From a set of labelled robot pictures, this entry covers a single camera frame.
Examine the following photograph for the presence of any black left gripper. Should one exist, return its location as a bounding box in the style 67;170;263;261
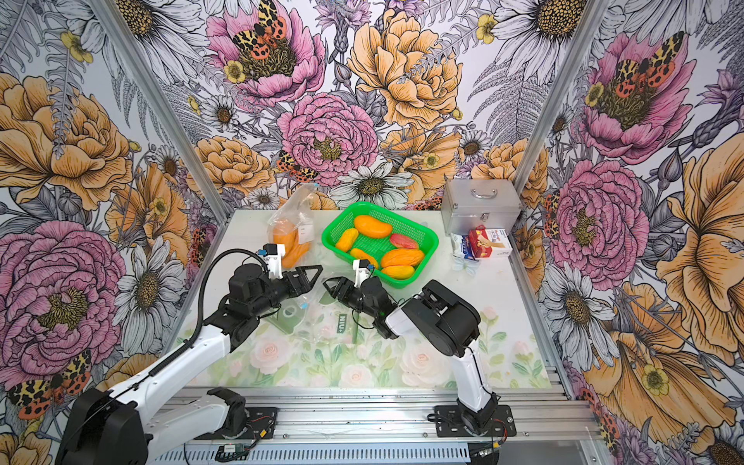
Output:
251;265;323;315

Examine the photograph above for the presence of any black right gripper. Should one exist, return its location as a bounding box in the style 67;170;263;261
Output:
322;276;378;319

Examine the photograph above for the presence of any clear zip-top bag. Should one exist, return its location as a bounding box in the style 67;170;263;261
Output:
269;183;317;265

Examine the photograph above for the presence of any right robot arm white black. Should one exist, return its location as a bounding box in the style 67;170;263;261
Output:
324;276;499;436

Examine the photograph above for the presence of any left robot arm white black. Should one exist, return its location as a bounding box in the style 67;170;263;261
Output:
55;263;323;464

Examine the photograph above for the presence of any pile of clear zip bags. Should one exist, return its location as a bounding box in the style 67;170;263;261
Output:
267;285;364;346

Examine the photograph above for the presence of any yellow orange mango basket front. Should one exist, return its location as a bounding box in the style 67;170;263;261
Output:
350;248;379;269

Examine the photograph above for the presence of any yellow wrinkled mango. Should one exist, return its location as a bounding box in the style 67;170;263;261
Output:
335;228;360;252

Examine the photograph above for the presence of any red mango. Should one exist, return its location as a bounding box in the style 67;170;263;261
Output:
389;234;419;250

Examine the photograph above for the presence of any green plastic basket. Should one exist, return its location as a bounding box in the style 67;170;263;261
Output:
322;201;439;289

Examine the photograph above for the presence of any blue white small packet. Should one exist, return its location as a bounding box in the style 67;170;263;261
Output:
449;234;475;261

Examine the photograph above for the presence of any red white snack box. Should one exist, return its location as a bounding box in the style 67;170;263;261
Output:
468;225;513;259

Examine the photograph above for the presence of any silver metal case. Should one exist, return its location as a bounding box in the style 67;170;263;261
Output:
441;179;522;234

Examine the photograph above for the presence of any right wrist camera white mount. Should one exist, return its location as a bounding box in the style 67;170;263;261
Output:
353;259;375;288

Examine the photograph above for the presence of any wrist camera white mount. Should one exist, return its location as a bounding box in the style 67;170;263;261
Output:
353;259;375;288
258;243;286;279

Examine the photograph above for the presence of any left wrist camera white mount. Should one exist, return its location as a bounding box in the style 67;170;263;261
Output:
258;243;286;279

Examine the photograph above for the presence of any aluminium front rail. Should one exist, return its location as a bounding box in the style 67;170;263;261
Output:
98;386;606;449

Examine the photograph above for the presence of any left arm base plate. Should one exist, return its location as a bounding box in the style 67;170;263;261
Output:
196;407;279;441

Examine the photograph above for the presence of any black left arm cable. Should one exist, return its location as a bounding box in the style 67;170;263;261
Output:
147;248;271;373

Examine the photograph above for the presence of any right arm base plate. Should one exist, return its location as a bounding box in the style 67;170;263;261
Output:
426;405;517;439

